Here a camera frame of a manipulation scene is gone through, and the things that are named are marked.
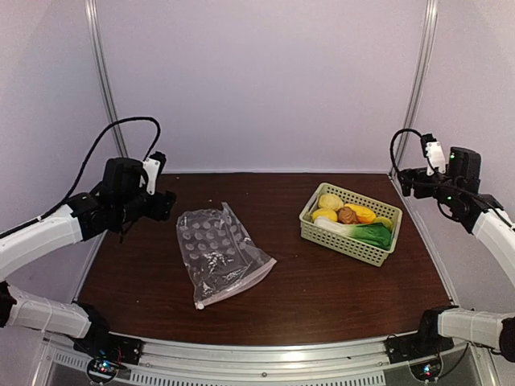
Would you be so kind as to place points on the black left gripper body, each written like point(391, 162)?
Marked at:
point(158, 211)

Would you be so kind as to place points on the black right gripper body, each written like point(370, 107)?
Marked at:
point(421, 190)

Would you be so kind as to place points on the green yellow toy lime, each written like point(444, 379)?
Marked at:
point(386, 222)

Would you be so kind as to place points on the orange toy mango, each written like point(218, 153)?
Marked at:
point(364, 215)

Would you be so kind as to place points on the toy bok choy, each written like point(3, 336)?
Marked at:
point(375, 234)

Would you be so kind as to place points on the clear zip top bag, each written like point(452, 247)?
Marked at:
point(219, 255)

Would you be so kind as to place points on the brown toy bun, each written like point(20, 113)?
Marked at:
point(347, 216)

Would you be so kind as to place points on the yellow toy lemon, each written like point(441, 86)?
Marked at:
point(326, 213)

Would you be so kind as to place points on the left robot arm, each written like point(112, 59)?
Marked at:
point(126, 193)

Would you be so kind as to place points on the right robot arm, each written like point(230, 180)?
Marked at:
point(455, 185)

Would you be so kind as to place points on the beige toy walnut ball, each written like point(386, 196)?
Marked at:
point(331, 202)

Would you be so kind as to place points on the green plastic basket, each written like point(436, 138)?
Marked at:
point(347, 246)

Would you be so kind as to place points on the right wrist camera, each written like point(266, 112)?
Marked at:
point(433, 153)

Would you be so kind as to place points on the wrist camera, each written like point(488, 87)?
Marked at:
point(152, 168)
point(433, 153)

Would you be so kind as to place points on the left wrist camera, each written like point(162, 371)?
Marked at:
point(152, 168)

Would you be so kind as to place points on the right aluminium frame post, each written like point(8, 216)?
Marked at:
point(426, 45)

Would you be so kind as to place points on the aluminium frame post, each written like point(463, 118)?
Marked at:
point(426, 45)
point(94, 28)

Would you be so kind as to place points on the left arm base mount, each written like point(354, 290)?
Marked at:
point(110, 357)

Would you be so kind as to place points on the aluminium front rail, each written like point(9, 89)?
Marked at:
point(358, 362)

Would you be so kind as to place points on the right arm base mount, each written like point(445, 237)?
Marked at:
point(418, 354)

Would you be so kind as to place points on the left aluminium frame post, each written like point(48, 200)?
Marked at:
point(94, 28)

